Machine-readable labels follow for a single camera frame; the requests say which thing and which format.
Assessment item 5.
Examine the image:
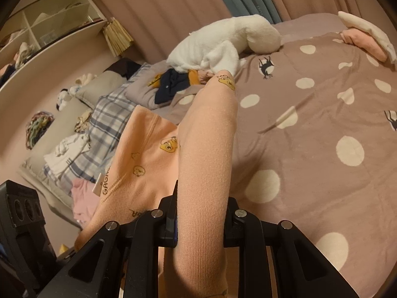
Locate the peach cartoon print garment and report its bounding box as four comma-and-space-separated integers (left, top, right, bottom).
75, 70, 237, 297

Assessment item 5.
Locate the white folded clothes pile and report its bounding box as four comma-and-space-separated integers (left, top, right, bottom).
44, 133, 90, 178

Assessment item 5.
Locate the pink folded garment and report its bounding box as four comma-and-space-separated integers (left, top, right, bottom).
71, 178, 99, 229

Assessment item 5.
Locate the beige headboard cushion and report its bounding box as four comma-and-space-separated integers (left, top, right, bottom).
20, 71, 123, 224

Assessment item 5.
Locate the plaid checked pillow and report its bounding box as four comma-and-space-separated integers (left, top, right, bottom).
43, 63, 150, 195

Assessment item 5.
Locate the mauve polka dot blanket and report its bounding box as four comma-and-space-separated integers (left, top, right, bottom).
231, 34, 396, 297

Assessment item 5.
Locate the black white plush toy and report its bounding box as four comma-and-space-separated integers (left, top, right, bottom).
56, 73, 97, 112

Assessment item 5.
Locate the mauve small pillow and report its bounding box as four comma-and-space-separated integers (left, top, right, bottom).
125, 61, 173, 110

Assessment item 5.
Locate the navy and orange garment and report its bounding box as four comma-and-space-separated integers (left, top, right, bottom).
148, 69, 200, 105

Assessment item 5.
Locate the white fluffy plush garment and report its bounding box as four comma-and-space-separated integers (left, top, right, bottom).
167, 15, 282, 75

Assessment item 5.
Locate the pink and cream garment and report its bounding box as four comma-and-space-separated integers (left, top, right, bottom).
338, 11, 396, 65

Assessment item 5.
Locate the pink curtain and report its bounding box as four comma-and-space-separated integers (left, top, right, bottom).
93, 0, 374, 63

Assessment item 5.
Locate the colourful round wall ornament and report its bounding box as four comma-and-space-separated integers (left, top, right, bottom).
26, 111, 55, 149

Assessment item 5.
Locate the white wall shelf unit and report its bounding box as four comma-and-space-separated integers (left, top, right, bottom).
1, 0, 105, 85

